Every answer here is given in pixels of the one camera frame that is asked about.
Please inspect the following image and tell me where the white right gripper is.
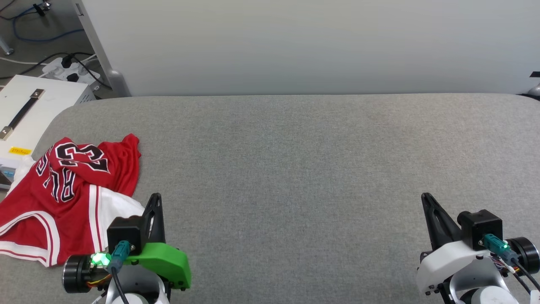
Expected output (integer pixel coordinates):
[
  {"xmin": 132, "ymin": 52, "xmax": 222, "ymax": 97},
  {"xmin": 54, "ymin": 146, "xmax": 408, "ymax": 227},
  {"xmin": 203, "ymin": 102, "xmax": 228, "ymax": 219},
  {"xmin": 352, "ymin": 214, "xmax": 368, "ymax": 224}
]
[{"xmin": 416, "ymin": 193, "xmax": 492, "ymax": 294}]

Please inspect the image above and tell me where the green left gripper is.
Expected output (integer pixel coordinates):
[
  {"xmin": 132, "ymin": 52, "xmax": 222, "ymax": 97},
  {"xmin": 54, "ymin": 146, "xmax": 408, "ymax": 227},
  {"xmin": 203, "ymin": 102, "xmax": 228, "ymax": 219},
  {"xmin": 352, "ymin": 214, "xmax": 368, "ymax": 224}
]
[{"xmin": 122, "ymin": 193, "xmax": 192, "ymax": 290}]

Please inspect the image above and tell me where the red basketball jersey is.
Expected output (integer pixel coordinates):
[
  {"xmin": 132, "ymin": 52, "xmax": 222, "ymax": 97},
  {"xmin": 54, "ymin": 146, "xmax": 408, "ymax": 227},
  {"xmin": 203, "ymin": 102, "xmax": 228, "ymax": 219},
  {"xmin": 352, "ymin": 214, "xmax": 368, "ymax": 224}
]
[{"xmin": 0, "ymin": 134, "xmax": 148, "ymax": 268}]

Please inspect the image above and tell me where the grey partition leg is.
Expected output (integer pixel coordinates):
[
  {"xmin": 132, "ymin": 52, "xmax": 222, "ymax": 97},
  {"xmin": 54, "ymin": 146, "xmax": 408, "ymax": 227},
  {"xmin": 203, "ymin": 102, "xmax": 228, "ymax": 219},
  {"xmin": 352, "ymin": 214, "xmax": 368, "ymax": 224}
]
[{"xmin": 72, "ymin": 0, "xmax": 130, "ymax": 98}]

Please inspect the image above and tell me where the white metal equipment case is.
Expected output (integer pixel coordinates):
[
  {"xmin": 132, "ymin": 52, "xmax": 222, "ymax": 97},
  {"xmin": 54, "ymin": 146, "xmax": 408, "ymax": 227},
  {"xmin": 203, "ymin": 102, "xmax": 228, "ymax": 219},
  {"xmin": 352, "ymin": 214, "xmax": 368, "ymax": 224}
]
[{"xmin": 0, "ymin": 75, "xmax": 96, "ymax": 189}]

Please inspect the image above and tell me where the white power strip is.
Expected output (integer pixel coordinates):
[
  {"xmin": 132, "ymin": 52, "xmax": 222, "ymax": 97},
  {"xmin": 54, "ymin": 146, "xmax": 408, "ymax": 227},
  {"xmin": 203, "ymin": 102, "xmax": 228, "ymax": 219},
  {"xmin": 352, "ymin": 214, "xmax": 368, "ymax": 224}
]
[{"xmin": 41, "ymin": 57, "xmax": 102, "ymax": 91}]

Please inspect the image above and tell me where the white partition panel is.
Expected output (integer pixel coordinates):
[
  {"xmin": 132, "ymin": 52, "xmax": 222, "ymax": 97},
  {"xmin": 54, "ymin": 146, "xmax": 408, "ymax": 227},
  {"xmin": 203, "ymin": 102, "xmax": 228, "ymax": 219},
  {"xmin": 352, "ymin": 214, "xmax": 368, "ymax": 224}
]
[{"xmin": 80, "ymin": 0, "xmax": 540, "ymax": 97}]

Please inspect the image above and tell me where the left arm teal-plug cable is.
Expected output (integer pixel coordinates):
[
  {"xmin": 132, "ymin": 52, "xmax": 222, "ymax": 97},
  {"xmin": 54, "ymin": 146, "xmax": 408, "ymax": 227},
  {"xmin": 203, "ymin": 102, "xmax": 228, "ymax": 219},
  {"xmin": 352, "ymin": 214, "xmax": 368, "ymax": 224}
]
[{"xmin": 108, "ymin": 241, "xmax": 131, "ymax": 304}]

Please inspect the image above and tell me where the arm teal-plug cable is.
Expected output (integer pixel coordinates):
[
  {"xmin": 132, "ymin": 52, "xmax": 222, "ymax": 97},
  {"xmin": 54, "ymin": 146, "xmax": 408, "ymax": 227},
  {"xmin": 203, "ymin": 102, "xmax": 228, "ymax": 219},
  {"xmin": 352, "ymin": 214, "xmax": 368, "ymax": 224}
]
[
  {"xmin": 482, "ymin": 233, "xmax": 540, "ymax": 296},
  {"xmin": 108, "ymin": 241, "xmax": 131, "ymax": 304}
]

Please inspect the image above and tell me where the right arm teal-plug cable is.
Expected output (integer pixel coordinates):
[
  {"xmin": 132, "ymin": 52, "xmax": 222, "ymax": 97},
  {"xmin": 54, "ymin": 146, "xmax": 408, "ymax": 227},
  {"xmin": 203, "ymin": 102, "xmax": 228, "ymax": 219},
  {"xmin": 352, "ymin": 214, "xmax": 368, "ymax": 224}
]
[{"xmin": 482, "ymin": 233, "xmax": 540, "ymax": 296}]

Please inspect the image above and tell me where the black strap handle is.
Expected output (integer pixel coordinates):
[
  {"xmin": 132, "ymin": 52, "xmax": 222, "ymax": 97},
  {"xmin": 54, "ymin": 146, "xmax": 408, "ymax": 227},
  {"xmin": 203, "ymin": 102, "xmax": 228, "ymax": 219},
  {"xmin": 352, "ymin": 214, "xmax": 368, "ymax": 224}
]
[{"xmin": 0, "ymin": 89, "xmax": 46, "ymax": 141}]

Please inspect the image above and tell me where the black power cable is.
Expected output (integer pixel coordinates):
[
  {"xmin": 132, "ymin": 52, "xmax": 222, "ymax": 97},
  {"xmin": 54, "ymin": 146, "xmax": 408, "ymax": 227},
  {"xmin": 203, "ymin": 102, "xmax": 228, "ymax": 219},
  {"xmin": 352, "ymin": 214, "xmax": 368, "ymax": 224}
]
[{"xmin": 0, "ymin": 52, "xmax": 112, "ymax": 90}]

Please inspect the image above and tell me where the blue cable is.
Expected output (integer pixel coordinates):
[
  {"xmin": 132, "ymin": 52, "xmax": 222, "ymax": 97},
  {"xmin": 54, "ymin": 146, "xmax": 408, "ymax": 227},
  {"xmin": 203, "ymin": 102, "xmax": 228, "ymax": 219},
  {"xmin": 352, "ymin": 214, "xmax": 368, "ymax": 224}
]
[{"xmin": 12, "ymin": 5, "xmax": 85, "ymax": 43}]

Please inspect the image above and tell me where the white cable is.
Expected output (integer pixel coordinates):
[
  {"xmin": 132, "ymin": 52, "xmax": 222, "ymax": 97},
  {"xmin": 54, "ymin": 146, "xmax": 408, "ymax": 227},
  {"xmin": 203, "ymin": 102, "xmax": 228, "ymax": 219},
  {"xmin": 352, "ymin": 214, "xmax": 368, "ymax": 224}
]
[{"xmin": 0, "ymin": 57, "xmax": 43, "ymax": 66}]

